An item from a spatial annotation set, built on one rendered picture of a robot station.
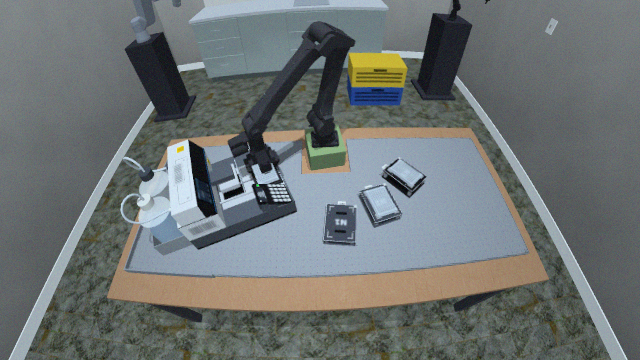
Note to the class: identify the pale blue microplate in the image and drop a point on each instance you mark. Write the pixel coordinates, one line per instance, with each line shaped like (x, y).
(265, 178)
(376, 196)
(406, 176)

